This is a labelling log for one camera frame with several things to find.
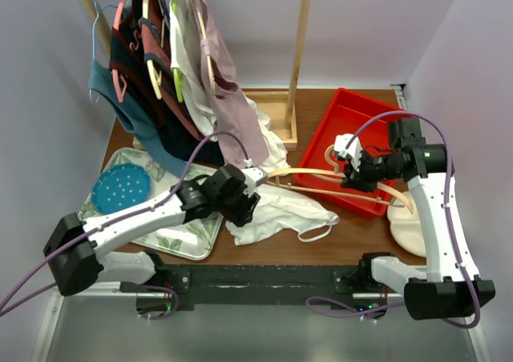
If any wooden hanger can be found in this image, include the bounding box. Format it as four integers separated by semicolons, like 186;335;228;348
268;144;390;205
192;0;216;96

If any white tank top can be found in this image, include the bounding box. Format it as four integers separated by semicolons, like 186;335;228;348
225;185;340;246

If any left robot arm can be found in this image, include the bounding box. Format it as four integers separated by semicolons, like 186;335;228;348
43;165;267;296

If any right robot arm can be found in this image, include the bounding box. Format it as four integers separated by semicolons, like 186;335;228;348
333;111;495;329

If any mauve tank top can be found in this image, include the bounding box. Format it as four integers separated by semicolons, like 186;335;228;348
200;0;269;168

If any green hanger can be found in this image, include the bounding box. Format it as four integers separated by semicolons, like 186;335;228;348
171;0;184;103

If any cream plastic hanger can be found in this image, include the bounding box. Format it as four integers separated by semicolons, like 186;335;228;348
139;0;166;100

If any wooden hanger under mauve top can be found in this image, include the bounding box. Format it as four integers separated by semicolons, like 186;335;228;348
192;0;216;96

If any pink hanger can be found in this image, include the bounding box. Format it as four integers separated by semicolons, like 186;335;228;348
109;0;143;103

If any teal tank top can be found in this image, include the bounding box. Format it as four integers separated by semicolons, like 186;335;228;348
88;61;186;176

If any red plastic bin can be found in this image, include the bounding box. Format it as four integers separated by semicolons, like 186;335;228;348
294;88;399;219

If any floral serving tray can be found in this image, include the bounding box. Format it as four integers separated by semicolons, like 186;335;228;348
78;147;222;261

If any cream divided plate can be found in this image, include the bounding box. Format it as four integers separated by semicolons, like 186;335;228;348
386;191;426;258

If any wooden clothes rack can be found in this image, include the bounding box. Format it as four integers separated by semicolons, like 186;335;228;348
79;0;311;151

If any blue polka dot plate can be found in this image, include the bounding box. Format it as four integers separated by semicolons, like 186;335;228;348
91;163;151;215

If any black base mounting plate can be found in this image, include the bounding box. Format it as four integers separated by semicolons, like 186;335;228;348
120;264;394;314

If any white hanging garment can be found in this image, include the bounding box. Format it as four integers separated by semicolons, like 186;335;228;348
169;0;288;172

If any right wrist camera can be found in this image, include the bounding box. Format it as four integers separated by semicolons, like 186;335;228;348
333;134;363;170

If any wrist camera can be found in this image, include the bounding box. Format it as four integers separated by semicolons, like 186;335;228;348
333;134;363;170
241;159;268;194

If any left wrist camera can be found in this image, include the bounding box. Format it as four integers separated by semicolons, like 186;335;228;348
241;159;268;194

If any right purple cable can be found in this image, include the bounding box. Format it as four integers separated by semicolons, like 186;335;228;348
305;111;481;329

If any purple cable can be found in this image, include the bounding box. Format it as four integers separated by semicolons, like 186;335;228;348
305;111;481;329
0;131;252;319

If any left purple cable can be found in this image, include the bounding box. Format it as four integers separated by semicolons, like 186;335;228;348
0;131;252;319

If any light blue wire hanger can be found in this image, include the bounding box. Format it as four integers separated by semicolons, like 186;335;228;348
82;0;121;103

